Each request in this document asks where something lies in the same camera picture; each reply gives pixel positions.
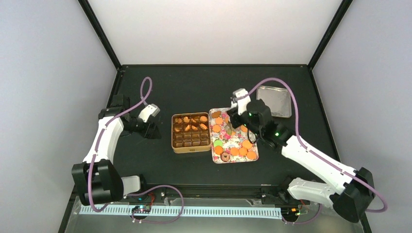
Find chocolate donut cookie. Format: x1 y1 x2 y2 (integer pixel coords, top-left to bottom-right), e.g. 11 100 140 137
220 152 231 163

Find green macaron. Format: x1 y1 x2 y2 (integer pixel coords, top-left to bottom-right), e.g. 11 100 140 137
213 140 223 147

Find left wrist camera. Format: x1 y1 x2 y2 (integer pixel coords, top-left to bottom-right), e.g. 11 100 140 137
138 104 160 123

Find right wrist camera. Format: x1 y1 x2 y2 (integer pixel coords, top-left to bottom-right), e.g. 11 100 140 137
230 88 251 116

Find white slotted cable duct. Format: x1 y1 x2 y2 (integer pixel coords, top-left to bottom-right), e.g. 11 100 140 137
78 204 282 219

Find white and metal tongs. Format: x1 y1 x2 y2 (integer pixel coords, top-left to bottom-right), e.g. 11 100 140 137
224 121 233 136

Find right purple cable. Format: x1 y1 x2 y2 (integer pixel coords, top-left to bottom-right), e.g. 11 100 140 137
240 77 388 225

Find silver tin lid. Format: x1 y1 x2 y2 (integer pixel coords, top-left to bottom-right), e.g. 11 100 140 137
256 85 292 118

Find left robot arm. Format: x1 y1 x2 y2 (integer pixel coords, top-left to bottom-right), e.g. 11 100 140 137
71 95 161 206

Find floral serving tray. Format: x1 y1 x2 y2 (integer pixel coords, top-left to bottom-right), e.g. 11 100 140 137
208 108 259 164

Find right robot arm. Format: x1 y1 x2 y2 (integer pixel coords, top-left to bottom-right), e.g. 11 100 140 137
227 98 376 223

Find gold cookie tin with tray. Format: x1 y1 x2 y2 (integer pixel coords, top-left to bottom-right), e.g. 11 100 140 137
171 112 211 154

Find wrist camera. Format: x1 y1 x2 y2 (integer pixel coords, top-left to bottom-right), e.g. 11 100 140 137
138 104 160 123
230 88 251 116

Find brown bear cookie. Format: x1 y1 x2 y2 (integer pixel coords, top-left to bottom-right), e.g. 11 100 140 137
210 111 222 118

